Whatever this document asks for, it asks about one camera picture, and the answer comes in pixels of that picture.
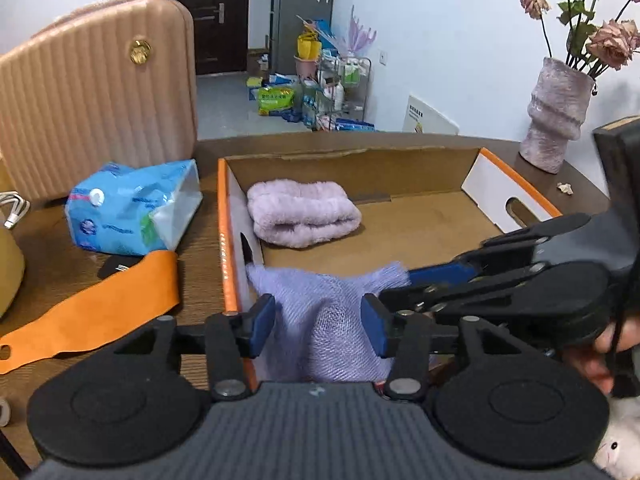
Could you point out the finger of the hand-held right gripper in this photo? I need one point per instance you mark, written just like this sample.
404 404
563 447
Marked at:
450 294
440 274

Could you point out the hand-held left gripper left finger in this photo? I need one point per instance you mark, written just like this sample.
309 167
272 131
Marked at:
264 317

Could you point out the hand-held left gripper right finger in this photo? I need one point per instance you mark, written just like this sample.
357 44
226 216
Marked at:
372 322

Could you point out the orange-edged cardboard box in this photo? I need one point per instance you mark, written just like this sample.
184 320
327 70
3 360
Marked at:
425 230

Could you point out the purple knitted cloth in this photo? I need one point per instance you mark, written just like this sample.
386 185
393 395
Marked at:
325 320

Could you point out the person's right hand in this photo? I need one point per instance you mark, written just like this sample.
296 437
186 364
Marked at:
585 360

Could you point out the pink fluffy towel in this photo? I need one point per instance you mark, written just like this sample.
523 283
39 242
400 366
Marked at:
300 215

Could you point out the crumpled paper scrap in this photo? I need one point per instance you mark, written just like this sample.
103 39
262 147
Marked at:
565 188

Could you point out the white plush toy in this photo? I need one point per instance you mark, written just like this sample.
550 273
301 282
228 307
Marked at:
620 445

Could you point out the white sign board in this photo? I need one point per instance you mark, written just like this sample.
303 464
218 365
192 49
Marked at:
427 117

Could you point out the small black item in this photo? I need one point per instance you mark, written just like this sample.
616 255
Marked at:
112 267

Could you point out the blue tissue pack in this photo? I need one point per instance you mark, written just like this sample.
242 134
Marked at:
120 210

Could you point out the pale purple ribbed vase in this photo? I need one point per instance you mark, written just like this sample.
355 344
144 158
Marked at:
555 115

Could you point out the green plastic bag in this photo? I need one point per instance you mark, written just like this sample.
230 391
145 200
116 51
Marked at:
275 101

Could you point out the purple paper ornament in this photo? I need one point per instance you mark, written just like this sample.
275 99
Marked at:
361 35

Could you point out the yellow bag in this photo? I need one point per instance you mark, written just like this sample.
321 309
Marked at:
309 46

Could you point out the dried pink flowers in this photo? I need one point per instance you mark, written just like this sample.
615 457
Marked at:
612 40

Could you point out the pink ribbed suitcase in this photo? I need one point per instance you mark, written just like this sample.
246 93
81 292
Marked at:
95 100

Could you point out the white tape roll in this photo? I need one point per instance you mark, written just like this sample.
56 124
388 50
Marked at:
4 411

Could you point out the dark brown entrance door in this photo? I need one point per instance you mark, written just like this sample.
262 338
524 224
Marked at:
210 25

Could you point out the white wall socket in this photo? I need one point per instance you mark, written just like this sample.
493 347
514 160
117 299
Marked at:
383 57

